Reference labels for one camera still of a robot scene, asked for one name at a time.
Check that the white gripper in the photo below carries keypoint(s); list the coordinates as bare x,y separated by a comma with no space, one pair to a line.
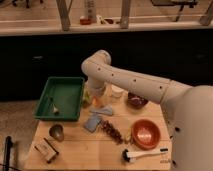
96,88

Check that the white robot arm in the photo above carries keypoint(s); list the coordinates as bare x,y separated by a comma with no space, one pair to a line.
190,108

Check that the green plastic tray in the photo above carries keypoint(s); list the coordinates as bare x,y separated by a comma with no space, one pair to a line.
67,93

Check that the small object in tray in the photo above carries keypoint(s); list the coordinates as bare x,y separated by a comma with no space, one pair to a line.
55,109

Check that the green cup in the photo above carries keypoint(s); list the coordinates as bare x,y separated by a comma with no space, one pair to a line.
87,98

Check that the white jar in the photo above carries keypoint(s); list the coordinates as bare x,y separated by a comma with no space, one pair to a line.
116,92

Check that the grey-blue cloth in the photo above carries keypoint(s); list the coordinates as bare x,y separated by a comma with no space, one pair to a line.
106,110

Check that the dark bowl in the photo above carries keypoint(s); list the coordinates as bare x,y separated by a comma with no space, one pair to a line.
135,101

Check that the metal goblet cup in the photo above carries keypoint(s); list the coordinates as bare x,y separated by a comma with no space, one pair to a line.
56,132

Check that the orange-red bowl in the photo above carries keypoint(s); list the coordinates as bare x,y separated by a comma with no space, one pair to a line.
145,134

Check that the red object on shelf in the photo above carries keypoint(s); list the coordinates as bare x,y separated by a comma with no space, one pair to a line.
84,21

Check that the black white brush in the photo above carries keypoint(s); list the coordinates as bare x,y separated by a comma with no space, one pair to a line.
131,156

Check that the black stand left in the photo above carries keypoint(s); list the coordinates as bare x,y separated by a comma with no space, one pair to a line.
7,150

